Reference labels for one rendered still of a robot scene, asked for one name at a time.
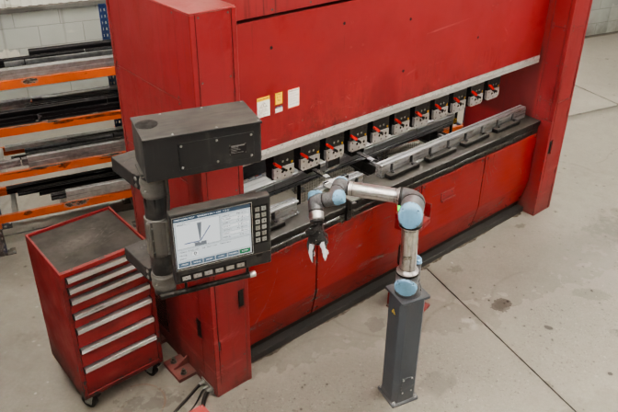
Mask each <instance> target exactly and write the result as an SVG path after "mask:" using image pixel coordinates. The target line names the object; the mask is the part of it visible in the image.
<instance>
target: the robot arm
mask: <svg viewBox="0 0 618 412"><path fill-rule="evenodd" d="M346 195H349V196H354V197H360V198H365V199H372V200H382V201H388V202H394V203H396V204H397V205H399V206H400V209H399V211H398V221H399V227H400V228H402V230H401V246H400V259H399V260H400V262H399V266H397V268H396V274H395V288H394V291H395V294H396V295H397V296H398V297H400V298H403V299H407V300H413V299H417V298H418V297H419V296H420V295H421V293H422V287H421V284H420V272H421V264H422V258H421V257H420V256H419V255H418V230H419V229H421V228H422V223H423V212H424V208H425V204H426V202H425V199H424V197H423V195H422V194H421V193H419V192H418V191H416V190H414V189H409V188H404V187H400V188H398V189H396V188H390V187H385V186H378V185H373V184H366V183H360V182H354V181H347V179H346V178H345V177H336V178H335V180H334V181H333V183H332V186H331V188H330V190H329V192H325V193H322V191H321V190H311V191H309V192H308V200H307V201H308V210H309V216H308V217H309V221H310V224H311V226H309V227H308V228H307V229H306V230H305V233H306V235H310V236H309V237H308V240H307V249H308V253H309V257H310V259H311V261H312V262H313V263H314V256H315V246H320V247H321V248H322V253H323V258H324V260H325V261H326V257H327V254H328V250H327V244H328V234H327V233H326V232H325V228H324V219H325V218H324V208H327V207H332V206H336V205H337V206H338V205H340V204H344V203H345V202H346ZM326 237H327V239H326ZM312 242H313V243H312Z"/></svg>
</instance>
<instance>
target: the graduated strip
mask: <svg viewBox="0 0 618 412"><path fill-rule="evenodd" d="M538 59H540V55H538V56H535V57H532V58H530V59H527V60H524V61H521V62H518V63H514V64H512V65H509V66H506V67H503V68H500V69H497V70H495V71H492V72H489V73H487V74H482V75H479V76H477V77H474V78H471V79H468V80H465V81H462V82H461V83H458V84H455V85H452V86H447V87H444V88H442V89H439V90H436V91H434V92H431V93H428V94H426V95H423V96H420V97H415V98H412V99H409V100H407V101H405V102H402V103H399V104H396V105H393V106H391V107H388V108H385V109H380V110H378V111H375V112H373V113H370V114H367V115H364V116H361V117H358V118H356V119H353V120H349V121H346V122H343V123H340V124H338V125H335V126H332V127H329V128H326V129H324V130H322V131H319V132H314V133H311V134H308V135H305V136H303V137H300V138H297V139H295V140H292V141H289V142H287V143H282V144H279V145H276V146H273V147H270V148H269V149H266V150H263V151H261V153H262V155H266V154H269V153H272V152H275V151H278V150H280V149H282V148H285V147H288V146H291V145H294V144H297V143H300V142H303V141H306V140H309V139H312V138H315V137H317V136H319V135H322V134H325V133H328V132H332V131H335V130H337V129H340V128H343V127H346V126H349V125H351V124H354V123H356V122H359V121H362V120H367V119H369V118H372V117H374V116H377V115H380V114H383V113H385V112H388V111H391V110H393V109H398V108H401V107H403V106H406V105H409V104H412V103H414V102H417V101H420V100H422V99H425V98H428V97H432V96H435V95H438V94H440V93H443V92H446V91H449V90H451V89H454V88H456V87H459V86H464V85H467V84H469V83H472V82H474V81H477V80H480V79H483V78H486V77H488V76H491V75H493V74H498V73H501V72H504V71H506V70H509V69H511V68H514V67H517V66H520V65H523V64H525V63H529V62H532V61H535V60H538Z"/></svg>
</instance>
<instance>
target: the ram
mask: <svg viewBox="0 0 618 412"><path fill-rule="evenodd" d="M549 3H550V0H338V1H334V2H330V3H325V4H321V5H316V6H308V7H303V8H298V9H293V10H289V11H285V12H280V13H276V14H271V15H266V16H262V17H253V18H249V19H244V20H240V21H236V28H237V49H238V71H239V92H240V101H241V100H243V101H244V102H245V103H246V104H247V105H248V106H249V107H250V108H251V109H252V111H253V112H254V113H255V114H256V115H258V103H257V99H258V98H261V97H266V96H269V109H270V115H268V116H266V117H262V118H260V119H261V120H262V123H261V124H260V125H261V151H263V150H266V149H269V148H270V147H273V146H276V145H279V144H282V143H287V142H289V141H292V140H295V139H297V138H300V137H303V136H305V135H308V134H311V133H314V132H319V131H322V130H324V129H326V128H329V127H332V126H335V125H338V124H340V123H343V122H346V121H349V120H353V119H356V118H358V117H361V116H364V115H367V114H370V113H373V112H375V111H378V110H380V109H385V108H388V107H391V106H393V105H396V104H399V103H402V102H405V101H407V100H409V99H412V98H415V97H420V96H423V95H426V94H428V93H431V92H434V91H436V90H439V89H442V88H444V87H447V86H452V85H455V84H458V83H461V82H462V81H465V80H468V79H471V78H474V77H477V76H479V75H482V74H487V73H489V72H492V71H495V70H497V69H500V68H503V67H506V66H509V65H512V64H514V63H518V62H521V61H524V60H527V59H530V58H532V57H535V56H538V55H540V53H541V48H542V43H543V38H544V29H545V23H546V18H547V13H548V7H549ZM538 62H539V59H538V60H535V61H532V62H529V63H525V64H523V65H520V66H517V67H514V68H511V69H509V70H506V71H504V72H501V73H498V74H493V75H491V76H488V77H486V78H483V79H480V80H477V81H474V82H472V83H469V84H467V85H464V86H459V87H456V88H454V89H451V90H449V91H446V92H443V93H440V94H438V95H435V96H432V97H428V98H425V99H422V100H420V101H417V102H414V103H412V104H409V105H406V106H403V107H401V108H398V109H393V110H391V111H388V112H385V113H383V114H380V115H377V116H374V117H372V118H369V119H367V120H362V121H359V122H356V123H354V124H351V125H349V126H346V127H343V128H340V129H337V130H335V131H332V132H328V133H325V134H322V135H319V136H317V137H315V138H312V139H309V140H306V141H303V142H300V143H297V144H294V145H291V146H288V147H285V148H282V149H280V150H278V151H275V152H272V153H269V154H264V155H262V158H261V161H262V160H264V159H267V158H270V157H272V156H275V155H279V154H282V153H285V152H288V151H290V150H292V149H295V148H298V147H301V146H304V145H307V144H309V143H313V142H316V141H319V140H321V139H324V138H326V137H329V136H332V135H335V134H337V133H340V132H344V131H347V130H349V129H352V128H355V127H358V126H361V125H363V124H365V123H368V122H371V121H374V120H378V119H380V118H383V117H386V116H389V115H392V114H394V113H396V112H399V111H402V110H405V109H409V108H412V107H415V106H417V105H420V104H422V103H425V102H428V101H431V100H433V99H435V98H438V97H443V96H446V95H449V94H451V93H453V92H456V91H459V90H462V89H464V88H467V87H469V86H474V85H477V84H479V83H482V82H485V81H487V80H490V79H493V78H495V77H498V76H501V75H504V74H507V73H510V72H513V71H516V70H519V69H521V68H523V67H526V66H529V65H532V64H535V63H538ZM295 87H300V106H297V107H294V108H290V109H288V90H290V89H293V88H295ZM280 92H282V103H281V104H279V105H275V94H276V93H280ZM279 106H282V111H280V112H277V113H275V108H276V107H279Z"/></svg>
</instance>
